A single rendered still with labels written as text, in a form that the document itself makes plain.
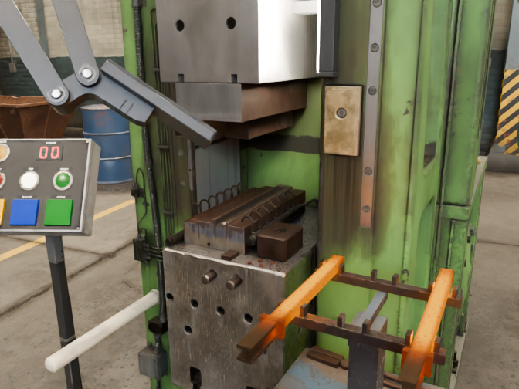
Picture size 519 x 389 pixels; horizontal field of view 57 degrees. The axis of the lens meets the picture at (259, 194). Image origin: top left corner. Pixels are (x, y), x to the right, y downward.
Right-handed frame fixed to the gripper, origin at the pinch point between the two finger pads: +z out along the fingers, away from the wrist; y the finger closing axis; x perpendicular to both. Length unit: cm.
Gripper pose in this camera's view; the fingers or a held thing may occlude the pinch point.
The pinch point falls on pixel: (256, 38)
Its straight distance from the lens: 30.5
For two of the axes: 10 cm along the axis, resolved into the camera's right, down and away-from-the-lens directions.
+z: 8.3, 5.4, 1.6
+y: -5.2, 8.4, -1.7
